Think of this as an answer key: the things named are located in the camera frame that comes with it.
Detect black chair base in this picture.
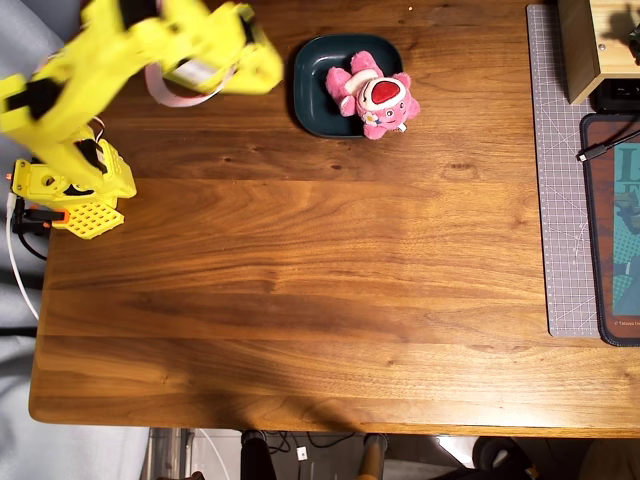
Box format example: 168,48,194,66
472,435,539,480

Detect white power cable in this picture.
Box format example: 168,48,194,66
5,192,41,321

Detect black floor cables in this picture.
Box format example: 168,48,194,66
263,430,357,455

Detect black usb cable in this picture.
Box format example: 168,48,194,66
576,130,640,164

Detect printed mouse pad black edge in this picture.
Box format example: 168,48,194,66
579,113,640,347

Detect light wooden box stand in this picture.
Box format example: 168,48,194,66
557,0,640,106

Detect red white servo cable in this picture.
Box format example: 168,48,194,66
143,63,239,109

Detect grey cutting mat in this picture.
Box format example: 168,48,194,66
524,3,601,339

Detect dark teal square plate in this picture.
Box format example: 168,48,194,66
292,33,405,140

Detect black base cable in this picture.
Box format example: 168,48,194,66
18,230,50,261

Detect black clamp orange handle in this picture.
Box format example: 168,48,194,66
12,197,70,236

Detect pink strawberry bear plush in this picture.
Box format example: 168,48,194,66
325,49,422,141

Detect black post under table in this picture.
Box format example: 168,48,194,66
240,429,277,480

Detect black device under stand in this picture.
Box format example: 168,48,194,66
592,78,640,114

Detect yellow gripper black servo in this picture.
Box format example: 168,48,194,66
202,1,286,96

